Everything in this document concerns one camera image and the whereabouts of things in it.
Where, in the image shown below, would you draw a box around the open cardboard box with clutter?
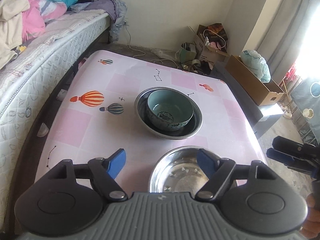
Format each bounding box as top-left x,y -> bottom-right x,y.
189,25 -> 229,64

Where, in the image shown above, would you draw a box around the pink balloon pattern tablecloth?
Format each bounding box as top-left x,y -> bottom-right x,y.
36,50 -> 265,193

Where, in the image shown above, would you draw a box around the small stainless steel bowl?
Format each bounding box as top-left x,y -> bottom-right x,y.
149,146 -> 209,196

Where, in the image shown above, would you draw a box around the white quilted mattress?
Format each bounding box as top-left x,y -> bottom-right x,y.
1,9 -> 111,225

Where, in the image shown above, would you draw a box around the purple grey bedsheet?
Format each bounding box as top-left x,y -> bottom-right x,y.
69,0 -> 127,43

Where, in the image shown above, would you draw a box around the white power cable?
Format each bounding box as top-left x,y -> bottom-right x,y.
124,24 -> 178,67

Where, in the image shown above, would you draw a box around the person's right hand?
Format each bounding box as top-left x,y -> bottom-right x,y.
300,193 -> 320,239

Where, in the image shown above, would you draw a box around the teal ceramic bowl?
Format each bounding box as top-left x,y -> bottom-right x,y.
146,89 -> 194,132

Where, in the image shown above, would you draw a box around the long brown cardboard box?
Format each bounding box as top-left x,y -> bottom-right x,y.
225,55 -> 284,106

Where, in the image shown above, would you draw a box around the grey storage box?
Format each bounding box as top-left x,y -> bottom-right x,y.
210,61 -> 284,139

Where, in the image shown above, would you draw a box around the large stainless steel bowl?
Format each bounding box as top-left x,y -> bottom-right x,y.
135,87 -> 203,140

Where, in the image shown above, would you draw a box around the green paper bag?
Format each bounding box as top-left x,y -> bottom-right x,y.
176,42 -> 197,63

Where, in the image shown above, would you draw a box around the cream cloth garment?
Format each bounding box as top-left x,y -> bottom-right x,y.
1,0 -> 30,68

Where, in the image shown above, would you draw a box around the pink blanket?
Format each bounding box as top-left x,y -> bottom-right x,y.
22,0 -> 67,42

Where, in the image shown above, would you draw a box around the grey window curtain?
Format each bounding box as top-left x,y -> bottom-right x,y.
257,0 -> 313,61

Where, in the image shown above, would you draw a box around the white teal plastic bag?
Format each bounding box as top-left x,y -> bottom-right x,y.
240,50 -> 271,83

